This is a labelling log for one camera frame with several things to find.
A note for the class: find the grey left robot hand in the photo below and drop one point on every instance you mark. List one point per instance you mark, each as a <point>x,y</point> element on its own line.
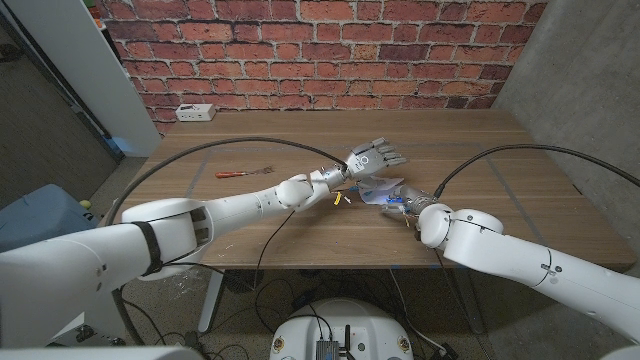
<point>367,160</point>

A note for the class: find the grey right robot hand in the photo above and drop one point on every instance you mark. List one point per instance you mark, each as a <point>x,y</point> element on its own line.
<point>407,200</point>

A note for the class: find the white cloth strip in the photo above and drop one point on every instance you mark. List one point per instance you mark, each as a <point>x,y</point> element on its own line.
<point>377,189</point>

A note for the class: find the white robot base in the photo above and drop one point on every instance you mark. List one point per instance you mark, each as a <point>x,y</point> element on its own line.
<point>370,325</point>

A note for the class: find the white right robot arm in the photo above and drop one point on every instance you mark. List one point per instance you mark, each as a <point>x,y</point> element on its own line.
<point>525,260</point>

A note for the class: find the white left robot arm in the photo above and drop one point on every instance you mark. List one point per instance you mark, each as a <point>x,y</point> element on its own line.
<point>150,240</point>

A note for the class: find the printed brick backdrop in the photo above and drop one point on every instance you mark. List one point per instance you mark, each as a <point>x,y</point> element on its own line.
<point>320,50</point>

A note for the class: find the grey electronics box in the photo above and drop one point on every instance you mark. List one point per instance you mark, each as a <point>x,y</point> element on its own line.
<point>327,351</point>

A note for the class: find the black round floor fan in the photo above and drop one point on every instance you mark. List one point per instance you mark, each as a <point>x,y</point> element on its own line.
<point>243,281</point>

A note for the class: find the white power strip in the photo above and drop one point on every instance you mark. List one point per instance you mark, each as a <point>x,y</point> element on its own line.
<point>195,112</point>

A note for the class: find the white table leg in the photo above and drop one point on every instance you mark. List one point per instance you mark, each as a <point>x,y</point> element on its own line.
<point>210,300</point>

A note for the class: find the small yellow green ball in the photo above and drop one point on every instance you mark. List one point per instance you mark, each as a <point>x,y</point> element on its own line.
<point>85,204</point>

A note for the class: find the white board panel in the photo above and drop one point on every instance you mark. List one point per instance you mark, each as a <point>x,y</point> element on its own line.
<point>90,65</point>

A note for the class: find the white robot chest panel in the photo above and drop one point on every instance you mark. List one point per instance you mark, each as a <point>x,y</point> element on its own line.
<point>100,354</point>

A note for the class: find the blue plastic bin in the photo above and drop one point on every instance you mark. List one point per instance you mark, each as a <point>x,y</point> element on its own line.
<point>40,215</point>

